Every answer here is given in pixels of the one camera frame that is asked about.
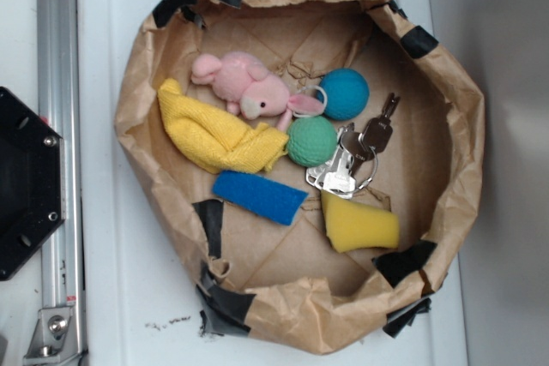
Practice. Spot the yellow sponge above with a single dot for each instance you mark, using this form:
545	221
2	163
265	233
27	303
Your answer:
351	225

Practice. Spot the metal corner bracket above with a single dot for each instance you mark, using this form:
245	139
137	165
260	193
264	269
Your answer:
55	338

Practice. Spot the blue sponge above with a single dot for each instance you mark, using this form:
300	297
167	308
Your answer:
264	197

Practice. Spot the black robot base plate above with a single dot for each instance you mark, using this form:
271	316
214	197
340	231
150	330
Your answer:
31	183

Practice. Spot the pink plush toy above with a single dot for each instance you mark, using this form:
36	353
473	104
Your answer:
250	89

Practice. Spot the brown paper bag bin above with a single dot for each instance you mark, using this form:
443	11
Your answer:
286	283

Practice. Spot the blue foam ball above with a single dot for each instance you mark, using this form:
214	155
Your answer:
348	93

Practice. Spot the white plastic tray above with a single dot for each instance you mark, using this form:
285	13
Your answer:
142	308

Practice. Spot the yellow microfiber cloth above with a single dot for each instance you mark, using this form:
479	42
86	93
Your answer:
214	139

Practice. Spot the aluminium extrusion rail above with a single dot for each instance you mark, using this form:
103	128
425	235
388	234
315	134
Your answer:
63	278

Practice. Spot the silver keys on ring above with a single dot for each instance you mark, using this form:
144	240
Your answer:
354	163

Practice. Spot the green foam ball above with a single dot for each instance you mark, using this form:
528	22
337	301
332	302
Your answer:
312	141

